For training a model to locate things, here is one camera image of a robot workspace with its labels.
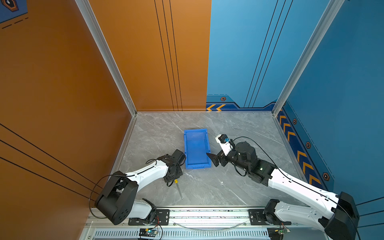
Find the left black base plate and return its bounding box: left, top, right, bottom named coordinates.
left=128, top=209, right=170, bottom=226

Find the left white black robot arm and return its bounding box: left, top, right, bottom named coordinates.
left=95, top=150, right=186, bottom=225

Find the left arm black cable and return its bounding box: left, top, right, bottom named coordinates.
left=88, top=158, right=163, bottom=220

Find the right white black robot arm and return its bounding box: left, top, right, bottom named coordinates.
left=207, top=135, right=361, bottom=240

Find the right aluminium corner post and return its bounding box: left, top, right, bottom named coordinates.
left=272, top=0, right=345, bottom=117

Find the left aluminium corner post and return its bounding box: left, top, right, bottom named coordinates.
left=75, top=0, right=137, bottom=117

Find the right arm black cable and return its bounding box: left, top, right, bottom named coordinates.
left=229, top=136, right=362, bottom=240

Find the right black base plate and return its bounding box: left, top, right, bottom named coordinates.
left=248, top=209, right=292, bottom=226

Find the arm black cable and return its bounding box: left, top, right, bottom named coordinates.
left=229, top=136, right=362, bottom=240
left=88, top=158, right=163, bottom=220

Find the aluminium front rail frame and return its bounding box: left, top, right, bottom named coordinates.
left=80, top=206, right=329, bottom=240

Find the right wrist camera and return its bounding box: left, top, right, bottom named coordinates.
left=215, top=134, right=236, bottom=156

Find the blue plastic bin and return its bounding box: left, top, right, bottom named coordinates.
left=184, top=129, right=212, bottom=170

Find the aluminium corner post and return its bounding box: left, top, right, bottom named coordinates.
left=75, top=0, right=137, bottom=117
left=272, top=0, right=345, bottom=117

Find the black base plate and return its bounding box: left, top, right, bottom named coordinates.
left=248, top=209, right=292, bottom=226
left=128, top=209, right=170, bottom=226

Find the yellow handled screwdriver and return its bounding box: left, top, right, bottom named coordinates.
left=175, top=179, right=183, bottom=199

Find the left green circuit board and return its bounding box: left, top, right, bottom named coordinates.
left=138, top=228, right=159, bottom=240

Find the right green circuit board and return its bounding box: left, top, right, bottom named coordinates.
left=267, top=228, right=291, bottom=240

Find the green circuit board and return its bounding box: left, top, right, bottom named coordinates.
left=138, top=228, right=159, bottom=240
left=267, top=228, right=291, bottom=240

